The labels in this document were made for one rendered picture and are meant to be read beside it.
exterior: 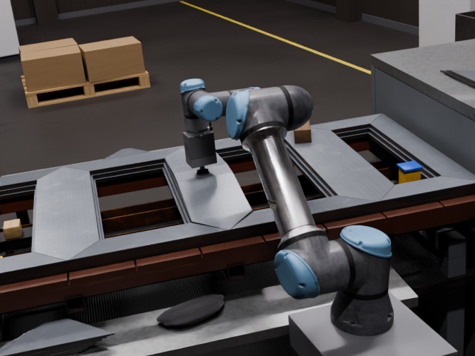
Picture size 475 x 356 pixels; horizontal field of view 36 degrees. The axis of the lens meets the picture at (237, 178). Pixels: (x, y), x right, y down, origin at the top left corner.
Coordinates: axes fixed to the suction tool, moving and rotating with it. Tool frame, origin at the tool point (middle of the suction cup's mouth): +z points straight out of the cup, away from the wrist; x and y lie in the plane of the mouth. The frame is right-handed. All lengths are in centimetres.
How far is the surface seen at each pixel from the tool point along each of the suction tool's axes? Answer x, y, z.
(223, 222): 31.6, 5.3, 1.9
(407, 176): 33, -55, 2
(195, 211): 21.8, 10.2, 1.2
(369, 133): -15, -71, 5
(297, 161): -4.7, -35.9, 4.6
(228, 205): 23.5, 0.4, 1.2
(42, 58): -454, -2, 45
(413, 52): -33, -102, -17
